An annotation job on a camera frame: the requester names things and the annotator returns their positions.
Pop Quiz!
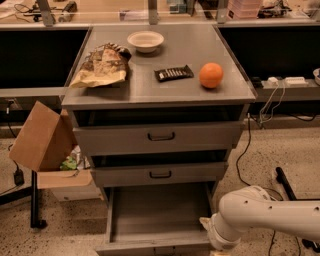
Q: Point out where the pink plastic bin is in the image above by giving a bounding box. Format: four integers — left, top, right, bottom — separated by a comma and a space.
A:
227, 0, 262, 20

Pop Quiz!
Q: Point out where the white power strip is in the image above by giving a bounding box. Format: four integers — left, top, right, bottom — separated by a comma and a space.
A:
267, 76, 310, 88

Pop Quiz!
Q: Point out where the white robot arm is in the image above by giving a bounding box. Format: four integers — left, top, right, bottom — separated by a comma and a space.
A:
199, 186, 320, 256

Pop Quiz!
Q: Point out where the grey middle drawer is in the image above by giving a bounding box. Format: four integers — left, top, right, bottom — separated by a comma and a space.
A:
92, 162, 227, 187

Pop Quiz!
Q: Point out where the black power cable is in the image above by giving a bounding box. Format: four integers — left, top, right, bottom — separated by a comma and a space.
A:
235, 113, 284, 256

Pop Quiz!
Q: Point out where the open cardboard box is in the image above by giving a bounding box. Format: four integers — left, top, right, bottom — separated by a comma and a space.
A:
9, 101, 102, 201

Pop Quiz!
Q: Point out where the black table leg right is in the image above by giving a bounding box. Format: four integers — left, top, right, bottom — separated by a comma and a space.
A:
275, 167, 320, 253

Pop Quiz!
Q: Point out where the black table leg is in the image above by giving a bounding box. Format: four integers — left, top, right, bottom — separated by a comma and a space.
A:
275, 167, 320, 253
30, 171, 47, 229

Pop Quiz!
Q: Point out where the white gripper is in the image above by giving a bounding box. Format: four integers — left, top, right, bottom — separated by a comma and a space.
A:
199, 217, 214, 256

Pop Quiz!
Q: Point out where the crumpled brown chip bag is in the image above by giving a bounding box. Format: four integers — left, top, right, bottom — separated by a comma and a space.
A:
70, 43, 131, 88

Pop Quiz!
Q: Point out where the grey metal drawer cabinet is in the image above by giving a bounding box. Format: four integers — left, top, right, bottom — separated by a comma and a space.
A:
61, 23, 258, 204

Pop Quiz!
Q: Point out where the grey top drawer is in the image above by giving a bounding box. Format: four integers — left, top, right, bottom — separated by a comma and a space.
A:
74, 121, 242, 156

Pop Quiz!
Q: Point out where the grey drawer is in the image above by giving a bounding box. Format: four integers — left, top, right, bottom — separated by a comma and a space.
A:
74, 121, 242, 156
96, 182, 213, 256
92, 162, 227, 187

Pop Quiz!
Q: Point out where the small black plug adapter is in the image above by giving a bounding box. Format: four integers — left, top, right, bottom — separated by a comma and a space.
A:
14, 169, 24, 186

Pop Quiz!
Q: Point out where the white paper bowl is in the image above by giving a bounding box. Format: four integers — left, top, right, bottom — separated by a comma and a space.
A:
127, 31, 164, 53

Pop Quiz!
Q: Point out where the orange fruit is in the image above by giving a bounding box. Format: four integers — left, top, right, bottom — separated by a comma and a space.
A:
199, 63, 224, 88

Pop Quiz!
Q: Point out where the black table leg left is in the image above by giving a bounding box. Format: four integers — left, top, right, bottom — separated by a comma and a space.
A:
30, 171, 47, 229

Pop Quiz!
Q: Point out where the dark snack bar wrapper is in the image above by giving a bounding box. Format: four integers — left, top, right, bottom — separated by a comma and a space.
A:
154, 65, 194, 82

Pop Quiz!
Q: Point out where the green crumpled wrapper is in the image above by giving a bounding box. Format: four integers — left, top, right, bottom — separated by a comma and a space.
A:
60, 156, 77, 171

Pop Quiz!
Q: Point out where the grey bottom drawer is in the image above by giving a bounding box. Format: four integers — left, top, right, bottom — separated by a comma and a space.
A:
96, 182, 213, 256

